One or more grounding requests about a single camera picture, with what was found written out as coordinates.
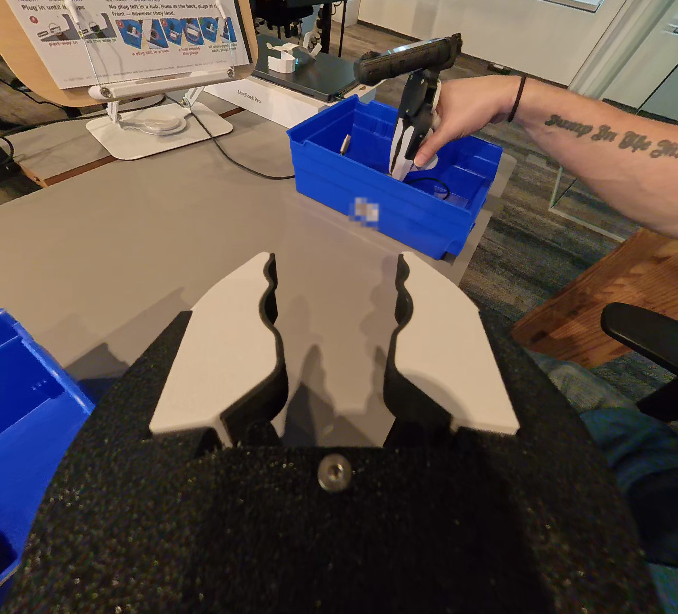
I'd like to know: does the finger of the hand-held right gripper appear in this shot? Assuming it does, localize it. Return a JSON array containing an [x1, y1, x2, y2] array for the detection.
[[389, 115, 412, 179], [400, 113, 440, 183]]

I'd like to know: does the thin black wrist band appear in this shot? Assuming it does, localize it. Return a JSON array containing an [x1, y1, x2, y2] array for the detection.
[[507, 75, 528, 124]]

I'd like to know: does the person's right forearm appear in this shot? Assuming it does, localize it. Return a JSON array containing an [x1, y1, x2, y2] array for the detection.
[[508, 75, 678, 240]]

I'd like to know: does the instruction sheet on stand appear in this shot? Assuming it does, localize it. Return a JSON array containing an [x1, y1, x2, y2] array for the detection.
[[0, 0, 259, 108]]

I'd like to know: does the white charger set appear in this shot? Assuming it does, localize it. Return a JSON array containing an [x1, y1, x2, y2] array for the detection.
[[266, 37, 323, 74]]

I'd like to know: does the person's right hand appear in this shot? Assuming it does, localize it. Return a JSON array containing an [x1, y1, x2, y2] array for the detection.
[[413, 74, 522, 170]]

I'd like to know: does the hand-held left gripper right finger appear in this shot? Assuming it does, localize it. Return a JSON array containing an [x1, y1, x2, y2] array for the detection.
[[382, 251, 520, 437]]

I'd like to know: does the blue plastic bin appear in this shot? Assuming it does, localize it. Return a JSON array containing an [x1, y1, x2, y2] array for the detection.
[[286, 94, 503, 261], [0, 308, 96, 585]]

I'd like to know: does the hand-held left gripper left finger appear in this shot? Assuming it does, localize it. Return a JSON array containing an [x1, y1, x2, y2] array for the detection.
[[149, 252, 290, 449]]

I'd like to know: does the white cardboard box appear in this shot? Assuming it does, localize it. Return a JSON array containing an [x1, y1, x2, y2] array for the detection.
[[204, 55, 379, 130]]

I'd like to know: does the black red usb cable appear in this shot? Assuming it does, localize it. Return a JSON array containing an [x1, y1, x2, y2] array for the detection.
[[405, 176, 452, 203]]

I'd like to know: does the thin black cable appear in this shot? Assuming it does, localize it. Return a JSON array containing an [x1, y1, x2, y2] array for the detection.
[[180, 95, 296, 181]]

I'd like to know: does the white monitor stand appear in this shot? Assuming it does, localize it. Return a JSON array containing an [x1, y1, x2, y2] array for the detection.
[[86, 71, 234, 161]]

